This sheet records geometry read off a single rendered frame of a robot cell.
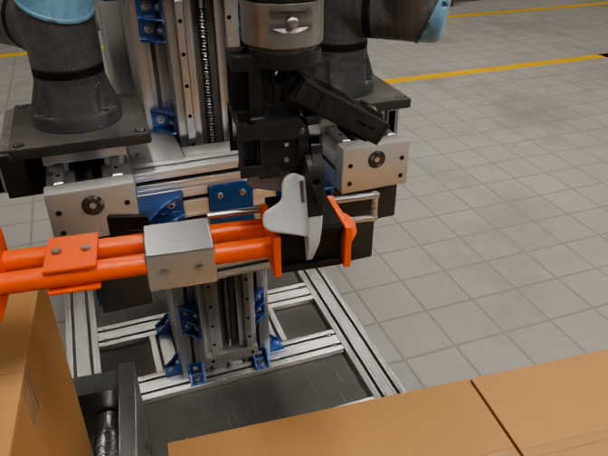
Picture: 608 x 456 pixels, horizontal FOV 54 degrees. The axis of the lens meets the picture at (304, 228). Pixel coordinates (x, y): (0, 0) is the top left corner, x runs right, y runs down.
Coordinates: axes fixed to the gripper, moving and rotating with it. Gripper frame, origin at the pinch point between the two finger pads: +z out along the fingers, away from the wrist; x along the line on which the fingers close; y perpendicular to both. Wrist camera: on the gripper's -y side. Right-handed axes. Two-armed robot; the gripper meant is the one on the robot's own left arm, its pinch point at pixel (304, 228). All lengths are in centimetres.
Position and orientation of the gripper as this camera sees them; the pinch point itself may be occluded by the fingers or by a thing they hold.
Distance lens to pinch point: 65.4
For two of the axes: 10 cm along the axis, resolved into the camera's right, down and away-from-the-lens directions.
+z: 0.0, 8.5, 5.2
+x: 2.5, 5.0, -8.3
